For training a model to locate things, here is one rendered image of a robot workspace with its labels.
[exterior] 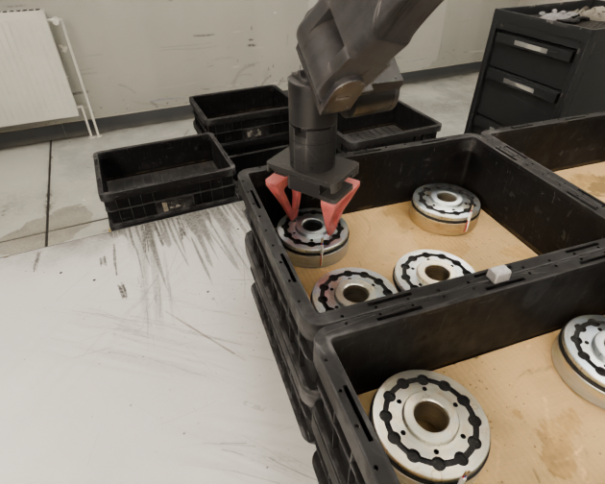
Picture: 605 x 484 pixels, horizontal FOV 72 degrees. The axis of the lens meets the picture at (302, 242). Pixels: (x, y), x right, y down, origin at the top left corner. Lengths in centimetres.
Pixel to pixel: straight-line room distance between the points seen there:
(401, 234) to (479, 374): 24
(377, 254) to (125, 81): 282
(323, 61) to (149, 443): 48
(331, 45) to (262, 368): 43
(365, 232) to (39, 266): 60
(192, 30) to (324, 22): 284
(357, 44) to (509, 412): 37
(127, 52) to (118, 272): 251
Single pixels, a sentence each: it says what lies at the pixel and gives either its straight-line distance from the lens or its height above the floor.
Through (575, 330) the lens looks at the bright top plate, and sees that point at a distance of 54.
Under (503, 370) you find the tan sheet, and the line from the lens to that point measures 51.
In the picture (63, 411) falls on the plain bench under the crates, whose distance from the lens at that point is 66.
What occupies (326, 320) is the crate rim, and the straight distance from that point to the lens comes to 37.
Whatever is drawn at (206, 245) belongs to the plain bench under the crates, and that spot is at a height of 70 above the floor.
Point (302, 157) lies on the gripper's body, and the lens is 50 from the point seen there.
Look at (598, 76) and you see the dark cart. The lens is 203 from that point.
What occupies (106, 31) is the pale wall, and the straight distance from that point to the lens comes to 319.
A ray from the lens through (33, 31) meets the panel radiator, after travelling 309.
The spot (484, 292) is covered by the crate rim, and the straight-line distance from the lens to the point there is 43.
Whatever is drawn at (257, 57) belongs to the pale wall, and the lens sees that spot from 342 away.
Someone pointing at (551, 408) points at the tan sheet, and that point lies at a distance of 50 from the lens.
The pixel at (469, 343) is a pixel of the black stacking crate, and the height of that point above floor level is 86.
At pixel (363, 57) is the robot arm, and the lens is 40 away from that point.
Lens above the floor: 121
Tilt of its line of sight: 38 degrees down
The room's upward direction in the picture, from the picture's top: straight up
